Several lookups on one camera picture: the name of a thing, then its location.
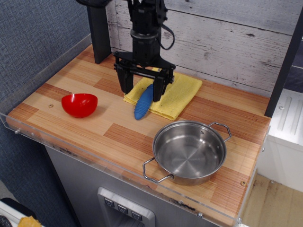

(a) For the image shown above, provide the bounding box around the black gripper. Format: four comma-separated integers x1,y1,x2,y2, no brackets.
114,34,176,102

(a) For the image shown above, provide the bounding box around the blue handled metal spork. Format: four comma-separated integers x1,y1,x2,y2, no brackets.
134,78,155,120

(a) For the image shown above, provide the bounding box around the yellow towel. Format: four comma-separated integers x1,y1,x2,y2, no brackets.
124,73,203,121

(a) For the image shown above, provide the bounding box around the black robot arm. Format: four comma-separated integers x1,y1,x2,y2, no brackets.
114,0,176,102

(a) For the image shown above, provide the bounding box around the red plastic bowl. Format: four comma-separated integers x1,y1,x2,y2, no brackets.
61,93,98,118

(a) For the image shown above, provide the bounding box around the stainless steel pot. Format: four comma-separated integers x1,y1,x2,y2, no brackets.
143,120,232,185

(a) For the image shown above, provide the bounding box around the clear acrylic table guard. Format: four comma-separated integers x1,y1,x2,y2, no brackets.
0,46,270,227

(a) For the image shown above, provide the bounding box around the grey toy fridge cabinet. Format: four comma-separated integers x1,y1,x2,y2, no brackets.
44,144,214,227

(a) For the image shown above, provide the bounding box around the white toy sink unit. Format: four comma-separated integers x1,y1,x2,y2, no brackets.
257,89,303,192

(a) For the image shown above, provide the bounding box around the black vertical post right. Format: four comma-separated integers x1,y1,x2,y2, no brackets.
264,9,303,118

